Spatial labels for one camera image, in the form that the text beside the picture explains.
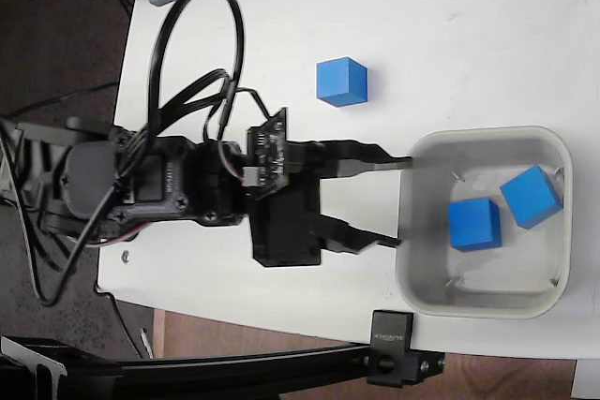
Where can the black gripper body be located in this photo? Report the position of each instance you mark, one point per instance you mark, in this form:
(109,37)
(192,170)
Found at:
(286,226)

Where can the blue cube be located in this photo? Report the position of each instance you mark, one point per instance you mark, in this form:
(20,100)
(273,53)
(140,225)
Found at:
(473,224)
(530,196)
(338,79)

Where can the black six-joint robot arm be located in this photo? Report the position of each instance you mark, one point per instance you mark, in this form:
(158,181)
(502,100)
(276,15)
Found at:
(154,184)

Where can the white square plastic bin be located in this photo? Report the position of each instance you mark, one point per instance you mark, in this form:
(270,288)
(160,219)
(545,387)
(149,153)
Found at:
(424,278)

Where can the black table clamp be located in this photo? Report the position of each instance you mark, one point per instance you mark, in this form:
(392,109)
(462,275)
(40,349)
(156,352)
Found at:
(391,348)

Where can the small metal nut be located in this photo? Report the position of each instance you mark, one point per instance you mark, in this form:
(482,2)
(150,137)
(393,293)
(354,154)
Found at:
(125,256)

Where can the white table leg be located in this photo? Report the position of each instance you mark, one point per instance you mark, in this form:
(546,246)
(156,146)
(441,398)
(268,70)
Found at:
(586,381)

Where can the black camera circuit board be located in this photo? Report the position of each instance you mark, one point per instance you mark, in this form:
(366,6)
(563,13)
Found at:
(269,156)

